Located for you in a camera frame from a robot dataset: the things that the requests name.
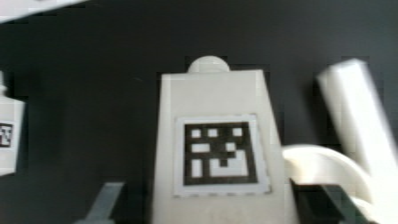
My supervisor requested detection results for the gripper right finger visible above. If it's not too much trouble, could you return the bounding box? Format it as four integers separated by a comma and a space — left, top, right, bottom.
289, 180, 380, 224

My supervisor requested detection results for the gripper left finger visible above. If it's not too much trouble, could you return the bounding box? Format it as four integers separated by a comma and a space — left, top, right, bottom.
72, 182, 124, 224

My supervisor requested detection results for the white stool leg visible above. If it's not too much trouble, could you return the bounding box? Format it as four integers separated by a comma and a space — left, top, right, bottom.
150, 56, 298, 224
0, 71, 24, 176

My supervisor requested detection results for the white U-shaped wall fence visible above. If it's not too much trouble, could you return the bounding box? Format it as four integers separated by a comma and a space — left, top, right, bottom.
0, 0, 398, 201

